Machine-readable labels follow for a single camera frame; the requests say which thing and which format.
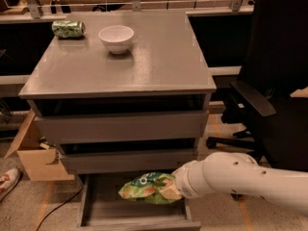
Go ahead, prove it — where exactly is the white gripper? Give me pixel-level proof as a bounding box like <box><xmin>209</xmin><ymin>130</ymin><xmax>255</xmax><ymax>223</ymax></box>
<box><xmin>159</xmin><ymin>162</ymin><xmax>200</xmax><ymax>200</ymax></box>

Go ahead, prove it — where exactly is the green rice chip bag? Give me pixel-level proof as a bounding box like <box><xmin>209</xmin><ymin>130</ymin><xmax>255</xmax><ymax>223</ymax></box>
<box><xmin>118</xmin><ymin>172</ymin><xmax>177</xmax><ymax>205</ymax></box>

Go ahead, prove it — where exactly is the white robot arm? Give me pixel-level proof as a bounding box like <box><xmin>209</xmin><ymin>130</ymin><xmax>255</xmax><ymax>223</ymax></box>
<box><xmin>160</xmin><ymin>152</ymin><xmax>308</xmax><ymax>216</ymax></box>

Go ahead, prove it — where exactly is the grey top drawer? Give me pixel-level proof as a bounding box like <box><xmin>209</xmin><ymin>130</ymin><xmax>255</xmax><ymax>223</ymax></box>
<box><xmin>35</xmin><ymin>111</ymin><xmax>209</xmax><ymax>144</ymax></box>

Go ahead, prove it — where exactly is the grey open bottom drawer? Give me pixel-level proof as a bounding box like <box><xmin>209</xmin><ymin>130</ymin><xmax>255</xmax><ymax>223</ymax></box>
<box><xmin>77</xmin><ymin>171</ymin><xmax>201</xmax><ymax>231</ymax></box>

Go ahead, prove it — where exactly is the grey middle drawer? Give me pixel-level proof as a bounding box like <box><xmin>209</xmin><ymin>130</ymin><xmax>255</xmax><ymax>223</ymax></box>
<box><xmin>60</xmin><ymin>148</ymin><xmax>197</xmax><ymax>174</ymax></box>

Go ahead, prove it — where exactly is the grey drawer cabinet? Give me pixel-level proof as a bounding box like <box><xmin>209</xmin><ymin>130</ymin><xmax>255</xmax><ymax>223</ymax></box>
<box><xmin>18</xmin><ymin>11</ymin><xmax>218</xmax><ymax>231</ymax></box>

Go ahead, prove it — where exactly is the black office chair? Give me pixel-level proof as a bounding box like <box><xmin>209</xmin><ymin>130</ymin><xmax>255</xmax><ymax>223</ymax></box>
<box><xmin>206</xmin><ymin>0</ymin><xmax>308</xmax><ymax>172</ymax></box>

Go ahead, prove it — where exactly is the cardboard box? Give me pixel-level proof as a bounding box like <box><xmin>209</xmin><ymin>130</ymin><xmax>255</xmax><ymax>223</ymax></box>
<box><xmin>5</xmin><ymin>110</ymin><xmax>75</xmax><ymax>181</ymax></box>

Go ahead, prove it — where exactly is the white and red shoe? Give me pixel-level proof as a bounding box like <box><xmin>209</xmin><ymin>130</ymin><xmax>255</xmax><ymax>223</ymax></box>
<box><xmin>0</xmin><ymin>167</ymin><xmax>20</xmax><ymax>202</ymax></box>

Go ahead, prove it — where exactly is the white ceramic bowl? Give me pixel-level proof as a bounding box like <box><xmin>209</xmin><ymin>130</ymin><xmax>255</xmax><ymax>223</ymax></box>
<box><xmin>98</xmin><ymin>25</ymin><xmax>135</xmax><ymax>54</ymax></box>

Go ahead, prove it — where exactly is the green soda can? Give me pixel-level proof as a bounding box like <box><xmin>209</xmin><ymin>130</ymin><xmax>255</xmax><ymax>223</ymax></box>
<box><xmin>52</xmin><ymin>20</ymin><xmax>86</xmax><ymax>39</ymax></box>

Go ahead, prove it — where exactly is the wooden workbench with metal legs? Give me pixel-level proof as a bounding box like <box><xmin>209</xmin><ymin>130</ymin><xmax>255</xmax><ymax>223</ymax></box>
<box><xmin>0</xmin><ymin>0</ymin><xmax>253</xmax><ymax>24</ymax></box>

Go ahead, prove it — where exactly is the black floor cable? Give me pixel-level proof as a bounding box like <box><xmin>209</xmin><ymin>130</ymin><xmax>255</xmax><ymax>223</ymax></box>
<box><xmin>35</xmin><ymin>185</ymin><xmax>85</xmax><ymax>231</ymax></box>

